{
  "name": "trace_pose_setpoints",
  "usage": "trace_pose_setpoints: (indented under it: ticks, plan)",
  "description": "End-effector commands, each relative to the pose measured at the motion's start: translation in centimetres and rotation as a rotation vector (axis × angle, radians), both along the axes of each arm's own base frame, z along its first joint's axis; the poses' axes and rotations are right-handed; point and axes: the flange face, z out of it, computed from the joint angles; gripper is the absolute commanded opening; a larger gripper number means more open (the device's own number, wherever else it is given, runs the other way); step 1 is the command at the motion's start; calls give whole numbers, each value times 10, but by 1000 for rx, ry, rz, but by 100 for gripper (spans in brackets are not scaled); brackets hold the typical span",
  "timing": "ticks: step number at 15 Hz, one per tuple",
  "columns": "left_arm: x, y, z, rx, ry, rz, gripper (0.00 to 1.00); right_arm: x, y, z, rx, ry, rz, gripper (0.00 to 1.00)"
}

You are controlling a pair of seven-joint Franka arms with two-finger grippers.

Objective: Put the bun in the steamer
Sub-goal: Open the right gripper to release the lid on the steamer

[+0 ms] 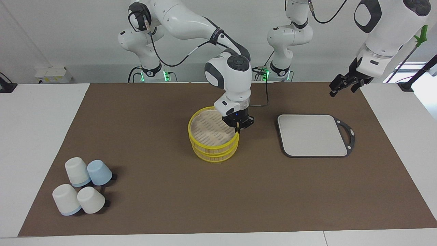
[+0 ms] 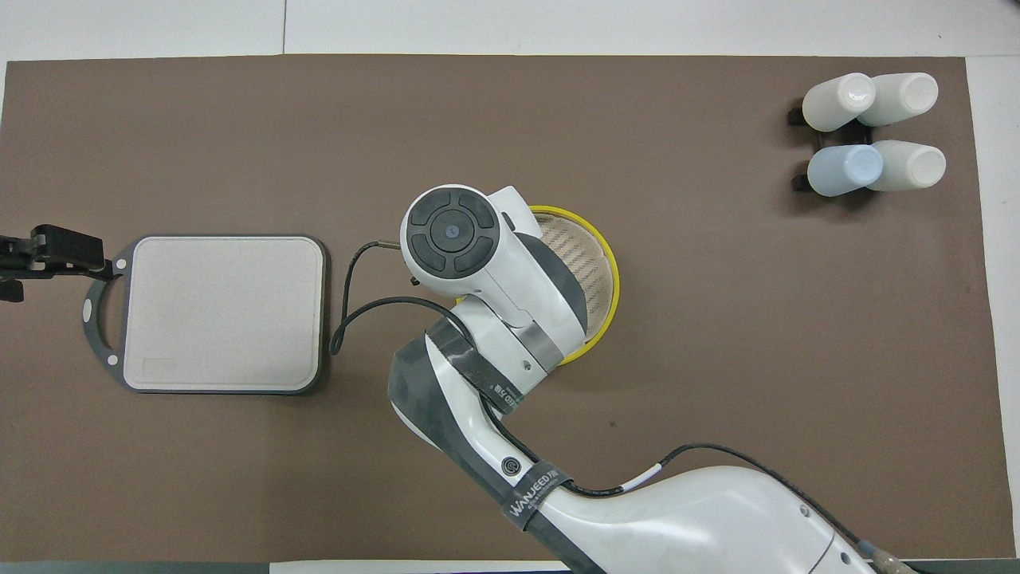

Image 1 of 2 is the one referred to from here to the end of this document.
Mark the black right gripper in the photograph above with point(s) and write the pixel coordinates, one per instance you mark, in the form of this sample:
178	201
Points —
239	118

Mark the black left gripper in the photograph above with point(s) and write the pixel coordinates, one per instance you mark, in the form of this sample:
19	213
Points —
357	77

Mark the yellow bamboo steamer tier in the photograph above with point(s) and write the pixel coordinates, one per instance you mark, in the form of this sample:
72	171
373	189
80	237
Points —
215	157
208	131

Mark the grey cutting board black rim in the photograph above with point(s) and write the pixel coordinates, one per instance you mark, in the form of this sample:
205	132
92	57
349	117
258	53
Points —
307	136

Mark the black clamp with pole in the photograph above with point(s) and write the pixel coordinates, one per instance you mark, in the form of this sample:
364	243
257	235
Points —
418	73

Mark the thin pole with green tip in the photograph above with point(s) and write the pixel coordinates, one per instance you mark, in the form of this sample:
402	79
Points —
422	34

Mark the brown table mat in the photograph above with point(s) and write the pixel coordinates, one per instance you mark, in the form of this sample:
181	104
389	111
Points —
170	191

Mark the light blue plastic cup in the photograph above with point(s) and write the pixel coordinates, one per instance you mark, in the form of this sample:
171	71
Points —
99	172

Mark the plain white plastic cup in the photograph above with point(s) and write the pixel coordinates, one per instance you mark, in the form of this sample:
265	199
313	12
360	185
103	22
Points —
90	201

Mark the white cup with blue rim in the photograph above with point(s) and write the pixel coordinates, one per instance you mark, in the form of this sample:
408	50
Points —
65	200
76	171

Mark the black table clamp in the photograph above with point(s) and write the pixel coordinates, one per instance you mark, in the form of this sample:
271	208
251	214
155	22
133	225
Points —
7	87

